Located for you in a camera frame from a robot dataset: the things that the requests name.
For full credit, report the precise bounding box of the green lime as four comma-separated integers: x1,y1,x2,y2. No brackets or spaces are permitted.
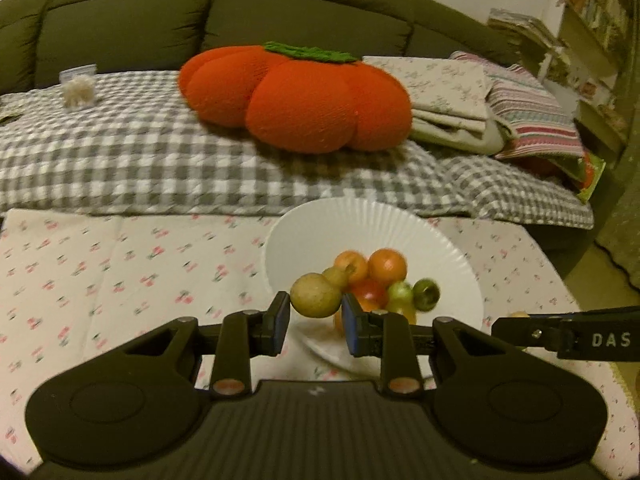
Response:
387,281,415,311

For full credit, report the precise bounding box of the bookshelf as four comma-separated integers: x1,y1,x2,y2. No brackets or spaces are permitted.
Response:
540,0,640,153

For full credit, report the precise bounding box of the grey checked blanket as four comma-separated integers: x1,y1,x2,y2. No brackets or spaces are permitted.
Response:
0,71,595,230

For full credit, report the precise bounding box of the large orange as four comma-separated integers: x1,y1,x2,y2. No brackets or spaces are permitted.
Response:
334,302,418,337

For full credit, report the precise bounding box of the folded striped cloth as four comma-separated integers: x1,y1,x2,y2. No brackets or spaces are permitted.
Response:
450,50,586,161

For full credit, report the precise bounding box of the green rug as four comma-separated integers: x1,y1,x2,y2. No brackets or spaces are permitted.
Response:
594,150,640,308

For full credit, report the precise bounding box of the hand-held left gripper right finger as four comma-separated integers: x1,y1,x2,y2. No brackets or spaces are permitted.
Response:
341,292,502,395

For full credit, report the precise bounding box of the orange pumpkin cushion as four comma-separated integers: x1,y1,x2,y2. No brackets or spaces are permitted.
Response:
178,41,413,155

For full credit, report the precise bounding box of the cherry print tablecloth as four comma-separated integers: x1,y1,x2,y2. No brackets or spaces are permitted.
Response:
0,208,636,476

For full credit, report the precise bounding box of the green and orange tangerine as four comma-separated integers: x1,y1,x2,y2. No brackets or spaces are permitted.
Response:
412,278,441,313

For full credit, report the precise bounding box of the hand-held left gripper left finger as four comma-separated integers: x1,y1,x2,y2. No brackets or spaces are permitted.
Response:
122,290,292,396

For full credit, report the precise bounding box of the orange and green bag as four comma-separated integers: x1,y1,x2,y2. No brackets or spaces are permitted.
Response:
520,152,607,205

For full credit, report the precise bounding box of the white fluffy brush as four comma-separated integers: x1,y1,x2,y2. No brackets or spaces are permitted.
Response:
59,63,98,110

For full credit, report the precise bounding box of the small orange tangerine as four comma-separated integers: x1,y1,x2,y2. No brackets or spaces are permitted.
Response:
368,248,408,284

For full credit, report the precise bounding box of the white ribbed plate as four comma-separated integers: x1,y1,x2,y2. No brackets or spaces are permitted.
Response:
261,198,485,375

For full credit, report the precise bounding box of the peach-coloured apple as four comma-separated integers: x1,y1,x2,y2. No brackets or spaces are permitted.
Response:
332,251,371,284

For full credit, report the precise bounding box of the red tomato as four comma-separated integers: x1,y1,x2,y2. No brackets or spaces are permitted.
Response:
350,280,390,312

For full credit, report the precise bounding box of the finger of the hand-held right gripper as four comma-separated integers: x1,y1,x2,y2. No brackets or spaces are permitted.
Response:
490,312,572,354

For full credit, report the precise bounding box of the dark green sofa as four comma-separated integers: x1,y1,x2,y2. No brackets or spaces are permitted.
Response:
0,0,606,261

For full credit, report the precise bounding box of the folded floral cloth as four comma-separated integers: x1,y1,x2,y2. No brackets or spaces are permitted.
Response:
361,55,507,155

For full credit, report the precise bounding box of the stack of papers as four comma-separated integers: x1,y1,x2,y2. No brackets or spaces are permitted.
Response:
487,7,567,52

